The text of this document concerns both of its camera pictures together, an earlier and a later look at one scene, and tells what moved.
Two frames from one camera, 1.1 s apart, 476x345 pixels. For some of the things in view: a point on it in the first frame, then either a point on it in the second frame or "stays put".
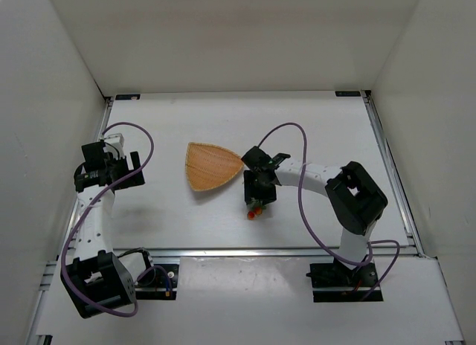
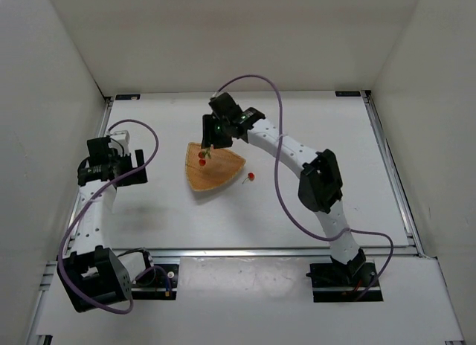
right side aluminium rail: [398, 186] stays put
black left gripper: [124, 170] stays put
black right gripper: [260, 195] -> [214, 135]
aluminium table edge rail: [262, 252] stays put
